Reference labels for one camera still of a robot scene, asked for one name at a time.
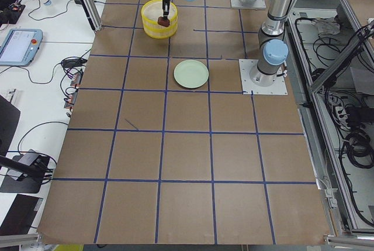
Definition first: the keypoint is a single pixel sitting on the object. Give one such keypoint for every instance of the black camera stand base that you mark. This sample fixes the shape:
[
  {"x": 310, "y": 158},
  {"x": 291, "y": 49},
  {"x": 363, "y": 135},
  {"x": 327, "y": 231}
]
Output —
[{"x": 26, "y": 173}]

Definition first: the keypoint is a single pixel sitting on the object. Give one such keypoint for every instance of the light green plate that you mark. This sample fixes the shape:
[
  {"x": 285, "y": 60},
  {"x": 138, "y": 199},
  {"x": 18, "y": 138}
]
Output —
[{"x": 191, "y": 74}]

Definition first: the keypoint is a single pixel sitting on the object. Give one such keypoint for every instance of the yellow steamer layer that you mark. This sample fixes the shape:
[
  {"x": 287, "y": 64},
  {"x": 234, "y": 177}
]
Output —
[
  {"x": 152, "y": 11},
  {"x": 160, "y": 32}
]

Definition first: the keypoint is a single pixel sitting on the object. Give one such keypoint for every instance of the crumpled grey cloth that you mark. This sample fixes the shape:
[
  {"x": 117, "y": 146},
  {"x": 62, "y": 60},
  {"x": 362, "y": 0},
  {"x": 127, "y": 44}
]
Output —
[{"x": 328, "y": 26}]

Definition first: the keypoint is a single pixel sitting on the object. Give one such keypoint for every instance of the brown bun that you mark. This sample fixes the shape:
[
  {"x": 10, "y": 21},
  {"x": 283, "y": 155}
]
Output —
[{"x": 163, "y": 22}]

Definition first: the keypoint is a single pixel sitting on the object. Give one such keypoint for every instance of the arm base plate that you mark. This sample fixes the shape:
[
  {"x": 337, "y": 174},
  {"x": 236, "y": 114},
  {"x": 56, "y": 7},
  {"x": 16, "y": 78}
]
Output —
[
  {"x": 255, "y": 83},
  {"x": 248, "y": 4}
]

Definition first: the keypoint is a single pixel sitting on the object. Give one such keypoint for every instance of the blue teach pendant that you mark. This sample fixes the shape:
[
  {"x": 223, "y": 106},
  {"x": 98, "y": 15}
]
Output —
[{"x": 20, "y": 47}]

